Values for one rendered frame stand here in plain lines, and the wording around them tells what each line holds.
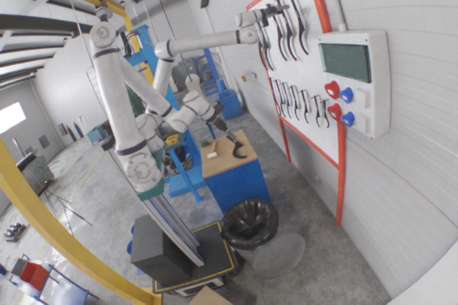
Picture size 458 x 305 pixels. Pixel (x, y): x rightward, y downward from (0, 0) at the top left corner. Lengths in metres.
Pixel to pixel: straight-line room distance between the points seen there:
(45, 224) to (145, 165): 1.11
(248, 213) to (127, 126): 1.44
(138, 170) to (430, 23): 1.32
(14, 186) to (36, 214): 0.26
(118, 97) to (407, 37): 1.23
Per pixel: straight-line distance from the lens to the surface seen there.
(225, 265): 2.00
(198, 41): 1.20
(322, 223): 2.42
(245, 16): 1.29
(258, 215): 1.90
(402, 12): 0.95
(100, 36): 0.88
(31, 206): 1.70
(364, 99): 0.97
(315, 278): 2.13
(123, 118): 0.87
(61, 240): 1.80
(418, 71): 0.96
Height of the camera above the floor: 2.02
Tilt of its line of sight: 25 degrees down
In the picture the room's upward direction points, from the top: 21 degrees counter-clockwise
